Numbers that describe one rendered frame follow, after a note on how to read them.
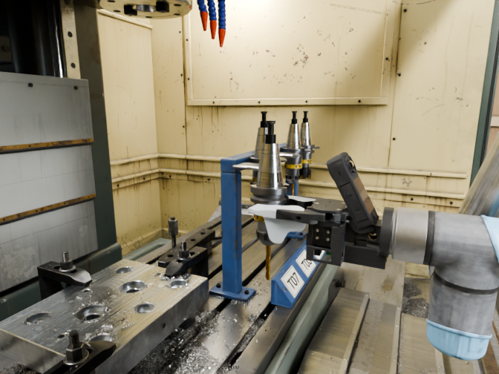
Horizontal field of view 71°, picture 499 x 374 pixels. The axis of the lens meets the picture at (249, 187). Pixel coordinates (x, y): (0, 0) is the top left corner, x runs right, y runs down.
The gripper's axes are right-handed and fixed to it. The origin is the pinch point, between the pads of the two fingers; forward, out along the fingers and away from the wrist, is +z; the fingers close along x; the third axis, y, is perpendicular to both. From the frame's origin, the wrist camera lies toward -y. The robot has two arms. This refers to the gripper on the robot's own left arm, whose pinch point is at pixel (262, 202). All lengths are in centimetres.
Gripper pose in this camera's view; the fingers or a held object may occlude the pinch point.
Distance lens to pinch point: 58.1
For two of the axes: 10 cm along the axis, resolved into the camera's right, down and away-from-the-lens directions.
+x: 4.2, -1.9, 8.9
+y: -0.1, 9.8, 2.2
